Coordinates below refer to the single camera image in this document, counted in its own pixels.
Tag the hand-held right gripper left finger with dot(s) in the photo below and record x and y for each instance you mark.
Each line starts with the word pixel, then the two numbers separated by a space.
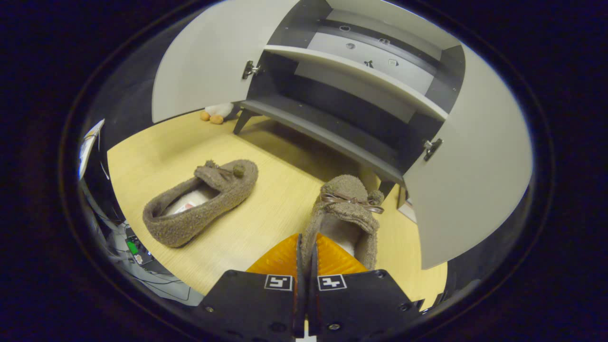
pixel 299 294

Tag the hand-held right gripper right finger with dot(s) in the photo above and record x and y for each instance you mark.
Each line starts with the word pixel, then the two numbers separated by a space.
pixel 312 294

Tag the brown fluffy shoe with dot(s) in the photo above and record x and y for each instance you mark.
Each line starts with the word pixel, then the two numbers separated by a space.
pixel 190 228
pixel 342 183

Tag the grey shoe cabinet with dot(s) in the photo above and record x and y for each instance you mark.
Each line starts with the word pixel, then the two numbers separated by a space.
pixel 351 114

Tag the metal door hinge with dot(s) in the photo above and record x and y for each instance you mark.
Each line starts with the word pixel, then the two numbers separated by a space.
pixel 432 148
pixel 251 70

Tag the white cabinet shelf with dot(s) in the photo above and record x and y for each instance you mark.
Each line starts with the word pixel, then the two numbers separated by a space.
pixel 285 52

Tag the black device with green light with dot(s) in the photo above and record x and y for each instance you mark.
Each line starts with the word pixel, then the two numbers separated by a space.
pixel 137 249

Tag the penguin plush toy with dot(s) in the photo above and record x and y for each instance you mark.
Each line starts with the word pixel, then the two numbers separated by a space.
pixel 221 110

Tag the black backdrop cloth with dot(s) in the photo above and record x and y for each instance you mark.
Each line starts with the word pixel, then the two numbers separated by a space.
pixel 128 95

